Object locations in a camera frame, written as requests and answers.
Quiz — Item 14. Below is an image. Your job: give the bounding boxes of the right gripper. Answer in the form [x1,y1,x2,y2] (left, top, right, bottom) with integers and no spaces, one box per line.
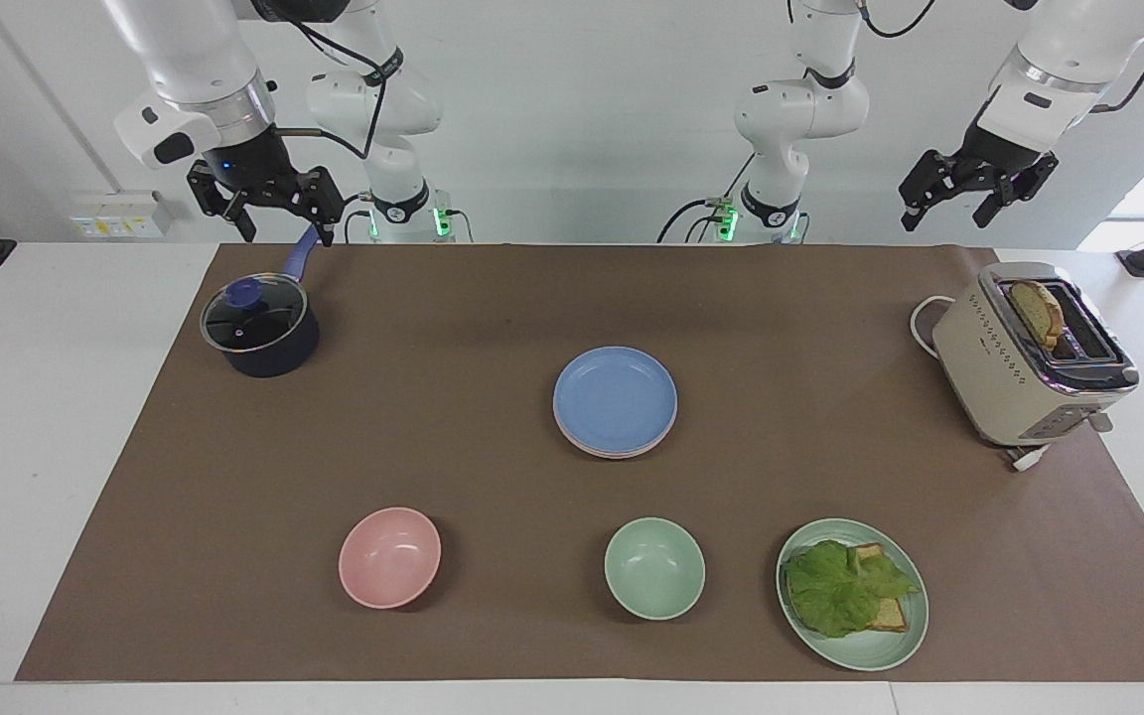
[187,127,346,248]

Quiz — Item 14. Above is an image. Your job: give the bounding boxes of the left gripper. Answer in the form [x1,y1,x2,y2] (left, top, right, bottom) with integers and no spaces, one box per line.
[898,103,1061,232]

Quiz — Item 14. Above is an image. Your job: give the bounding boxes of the glass lid with blue knob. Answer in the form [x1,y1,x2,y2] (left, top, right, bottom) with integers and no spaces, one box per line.
[200,273,309,355]

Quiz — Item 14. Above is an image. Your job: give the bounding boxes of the toasted bread slice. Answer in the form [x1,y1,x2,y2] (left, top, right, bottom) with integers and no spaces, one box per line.
[786,542,911,634]
[1010,280,1067,350]

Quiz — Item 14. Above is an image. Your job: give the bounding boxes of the dark blue saucepan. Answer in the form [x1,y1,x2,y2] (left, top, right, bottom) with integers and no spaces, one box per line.
[200,223,323,379]

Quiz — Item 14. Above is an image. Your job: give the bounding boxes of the beige toaster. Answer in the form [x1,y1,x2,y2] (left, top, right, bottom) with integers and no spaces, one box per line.
[930,261,1141,448]

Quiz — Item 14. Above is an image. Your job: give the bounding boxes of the pink bowl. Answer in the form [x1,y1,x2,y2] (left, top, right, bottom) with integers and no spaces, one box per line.
[338,506,443,611]

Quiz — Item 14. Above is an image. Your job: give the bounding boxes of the blue plate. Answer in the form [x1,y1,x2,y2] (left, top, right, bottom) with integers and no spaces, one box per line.
[552,346,679,450]

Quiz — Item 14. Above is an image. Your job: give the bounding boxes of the green lettuce leaf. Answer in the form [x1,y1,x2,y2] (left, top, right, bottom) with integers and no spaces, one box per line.
[784,539,922,640]

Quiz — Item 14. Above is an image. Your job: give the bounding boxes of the pink plate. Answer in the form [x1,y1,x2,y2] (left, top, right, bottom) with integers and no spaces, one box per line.
[554,412,678,461]

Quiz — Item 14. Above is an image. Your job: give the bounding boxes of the green plate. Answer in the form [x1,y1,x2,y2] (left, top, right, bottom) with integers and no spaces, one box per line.
[776,517,930,672]

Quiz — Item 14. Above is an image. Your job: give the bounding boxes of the green bowl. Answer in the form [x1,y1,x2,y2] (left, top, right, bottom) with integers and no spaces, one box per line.
[603,516,707,622]

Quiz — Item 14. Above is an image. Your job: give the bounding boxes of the white wall socket strip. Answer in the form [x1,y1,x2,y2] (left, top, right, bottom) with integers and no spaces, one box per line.
[69,191,173,240]

